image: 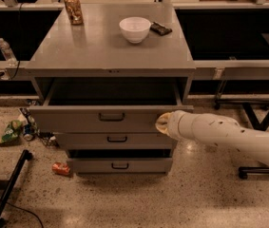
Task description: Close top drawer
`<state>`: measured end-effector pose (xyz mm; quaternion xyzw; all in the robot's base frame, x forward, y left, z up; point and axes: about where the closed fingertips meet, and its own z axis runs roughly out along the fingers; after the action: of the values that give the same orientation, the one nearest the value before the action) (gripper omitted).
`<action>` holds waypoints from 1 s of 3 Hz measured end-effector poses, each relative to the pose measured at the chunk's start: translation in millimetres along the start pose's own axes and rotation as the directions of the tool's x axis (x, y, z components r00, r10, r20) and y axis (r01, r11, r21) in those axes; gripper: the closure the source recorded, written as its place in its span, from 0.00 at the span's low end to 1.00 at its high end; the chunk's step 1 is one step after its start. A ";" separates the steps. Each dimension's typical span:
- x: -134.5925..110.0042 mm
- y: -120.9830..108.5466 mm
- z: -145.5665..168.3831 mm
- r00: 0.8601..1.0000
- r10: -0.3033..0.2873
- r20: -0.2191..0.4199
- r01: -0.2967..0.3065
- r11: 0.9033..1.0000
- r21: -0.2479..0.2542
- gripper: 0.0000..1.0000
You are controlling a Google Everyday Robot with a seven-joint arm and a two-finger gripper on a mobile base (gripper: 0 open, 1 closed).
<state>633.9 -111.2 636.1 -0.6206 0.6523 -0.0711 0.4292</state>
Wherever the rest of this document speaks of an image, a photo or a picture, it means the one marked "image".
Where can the grey bottom drawer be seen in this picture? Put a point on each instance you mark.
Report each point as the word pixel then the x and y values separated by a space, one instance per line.
pixel 120 161

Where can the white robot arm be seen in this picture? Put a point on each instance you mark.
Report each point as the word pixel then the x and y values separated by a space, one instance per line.
pixel 215 130

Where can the crushed orange can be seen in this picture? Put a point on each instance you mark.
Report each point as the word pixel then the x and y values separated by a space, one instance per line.
pixel 60 168

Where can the dark snack wrapper on floor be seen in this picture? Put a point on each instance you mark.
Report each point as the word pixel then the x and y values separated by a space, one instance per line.
pixel 25 117

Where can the white ceramic bowl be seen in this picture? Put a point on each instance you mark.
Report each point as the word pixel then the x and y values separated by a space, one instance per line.
pixel 135 29

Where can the grey top drawer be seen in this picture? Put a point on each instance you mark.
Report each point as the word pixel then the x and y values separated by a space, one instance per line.
pixel 107 105

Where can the black stand base right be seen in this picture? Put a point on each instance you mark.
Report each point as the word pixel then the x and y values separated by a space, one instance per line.
pixel 244 171

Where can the clear plastic water bottle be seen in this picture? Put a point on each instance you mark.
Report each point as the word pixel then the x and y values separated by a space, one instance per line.
pixel 8 53

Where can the black stand leg left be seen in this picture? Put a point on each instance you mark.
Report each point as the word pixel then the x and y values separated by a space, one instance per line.
pixel 7 185

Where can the dark snack packet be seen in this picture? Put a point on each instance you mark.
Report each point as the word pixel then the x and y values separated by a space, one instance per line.
pixel 160 29

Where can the grey middle drawer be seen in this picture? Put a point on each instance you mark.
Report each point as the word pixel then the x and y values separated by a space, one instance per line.
pixel 80 141

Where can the grey metal drawer cabinet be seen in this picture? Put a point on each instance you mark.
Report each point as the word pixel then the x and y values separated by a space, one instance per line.
pixel 97 49

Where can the green chip bag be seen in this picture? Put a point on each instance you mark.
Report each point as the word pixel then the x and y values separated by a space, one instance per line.
pixel 12 132

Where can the yellowish robot gripper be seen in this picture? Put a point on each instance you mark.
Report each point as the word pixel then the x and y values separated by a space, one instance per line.
pixel 174 125

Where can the black rolling cart base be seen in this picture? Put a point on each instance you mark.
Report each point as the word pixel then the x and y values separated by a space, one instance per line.
pixel 218 100

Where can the blue soda can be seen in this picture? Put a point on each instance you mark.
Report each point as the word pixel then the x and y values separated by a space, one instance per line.
pixel 28 133

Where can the grey drawer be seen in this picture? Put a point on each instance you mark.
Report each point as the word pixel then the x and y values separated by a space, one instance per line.
pixel 80 141
pixel 107 105
pixel 120 161

